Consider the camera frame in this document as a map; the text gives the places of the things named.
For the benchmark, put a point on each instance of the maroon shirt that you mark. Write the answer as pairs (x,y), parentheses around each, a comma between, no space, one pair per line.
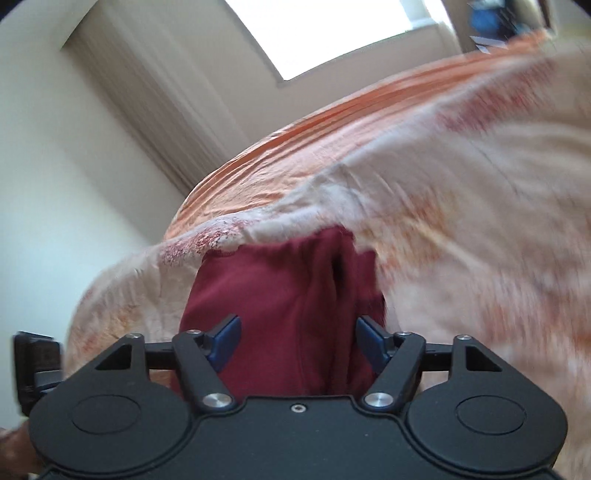
(277,304)

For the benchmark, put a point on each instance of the person's left hand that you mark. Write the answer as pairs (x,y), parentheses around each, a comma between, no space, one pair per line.
(16,450)

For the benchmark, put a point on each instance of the orange bedsheet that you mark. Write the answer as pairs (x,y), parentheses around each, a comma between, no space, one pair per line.
(332,138)

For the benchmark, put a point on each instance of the beige pleated curtain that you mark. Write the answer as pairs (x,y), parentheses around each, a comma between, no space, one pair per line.
(157,101)

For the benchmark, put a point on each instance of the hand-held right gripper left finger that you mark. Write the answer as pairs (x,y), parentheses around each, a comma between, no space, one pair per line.
(225,340)

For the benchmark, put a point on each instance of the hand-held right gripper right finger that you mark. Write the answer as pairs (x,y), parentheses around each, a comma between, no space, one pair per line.
(371,340)

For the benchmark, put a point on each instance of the blue item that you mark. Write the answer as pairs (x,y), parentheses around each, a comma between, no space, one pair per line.
(489,21)

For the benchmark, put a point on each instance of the white orange patterned blanket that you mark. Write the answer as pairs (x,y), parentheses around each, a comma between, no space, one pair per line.
(461,221)

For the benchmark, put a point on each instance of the bright window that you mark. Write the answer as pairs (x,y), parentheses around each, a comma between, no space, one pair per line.
(332,32)

